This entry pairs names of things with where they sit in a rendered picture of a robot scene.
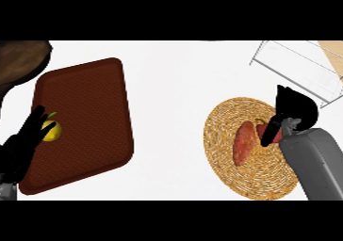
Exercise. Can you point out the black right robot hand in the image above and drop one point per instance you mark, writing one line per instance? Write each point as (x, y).
(295, 109)

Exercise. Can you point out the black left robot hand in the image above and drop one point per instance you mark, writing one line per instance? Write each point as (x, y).
(22, 147)

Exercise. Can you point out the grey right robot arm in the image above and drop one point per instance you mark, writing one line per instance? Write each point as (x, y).
(318, 163)

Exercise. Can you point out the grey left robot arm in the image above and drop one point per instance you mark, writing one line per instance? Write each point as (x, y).
(5, 191)

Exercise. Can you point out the red bell pepper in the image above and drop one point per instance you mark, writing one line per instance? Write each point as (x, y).
(262, 128)

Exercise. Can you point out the round woven wicker placemat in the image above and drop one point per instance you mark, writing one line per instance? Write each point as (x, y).
(240, 175)

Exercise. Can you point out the yellow apple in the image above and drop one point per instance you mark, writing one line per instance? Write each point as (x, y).
(54, 131)

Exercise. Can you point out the brown rectangular tray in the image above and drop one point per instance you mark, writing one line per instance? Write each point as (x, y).
(82, 125)

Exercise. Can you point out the orange-red sweet potato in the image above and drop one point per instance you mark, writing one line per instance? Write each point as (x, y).
(244, 142)

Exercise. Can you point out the pale wooden board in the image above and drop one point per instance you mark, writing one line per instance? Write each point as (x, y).
(339, 55)

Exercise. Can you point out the dark brown frying pan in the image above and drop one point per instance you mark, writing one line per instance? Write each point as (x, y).
(17, 62)

